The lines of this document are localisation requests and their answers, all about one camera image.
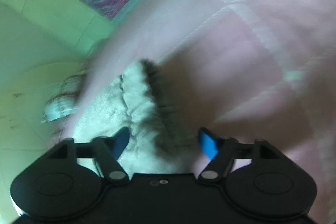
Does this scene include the pink bed sheet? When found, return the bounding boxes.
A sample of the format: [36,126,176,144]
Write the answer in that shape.
[65,0,335,223]

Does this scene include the grey-green pants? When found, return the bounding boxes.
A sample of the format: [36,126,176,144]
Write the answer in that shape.
[72,59,198,176]

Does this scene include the white patterned pillow far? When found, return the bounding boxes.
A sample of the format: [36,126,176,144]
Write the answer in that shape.
[41,70,87,123]

